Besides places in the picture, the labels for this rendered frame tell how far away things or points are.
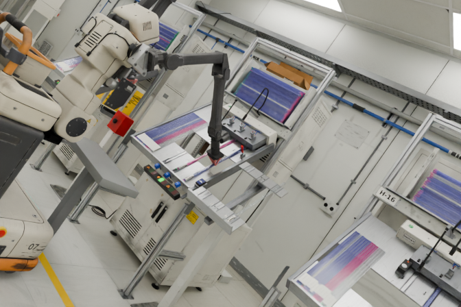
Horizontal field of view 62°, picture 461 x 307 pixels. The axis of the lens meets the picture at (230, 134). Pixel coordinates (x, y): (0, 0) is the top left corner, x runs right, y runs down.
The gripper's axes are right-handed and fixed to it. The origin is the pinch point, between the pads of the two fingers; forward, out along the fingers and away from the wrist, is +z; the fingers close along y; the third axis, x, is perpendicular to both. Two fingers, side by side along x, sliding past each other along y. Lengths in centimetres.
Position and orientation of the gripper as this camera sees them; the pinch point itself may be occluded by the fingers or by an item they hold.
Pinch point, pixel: (215, 164)
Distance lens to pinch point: 244.7
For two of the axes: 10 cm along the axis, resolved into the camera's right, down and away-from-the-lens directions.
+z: -0.3, 8.0, 5.9
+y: -6.7, -4.6, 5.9
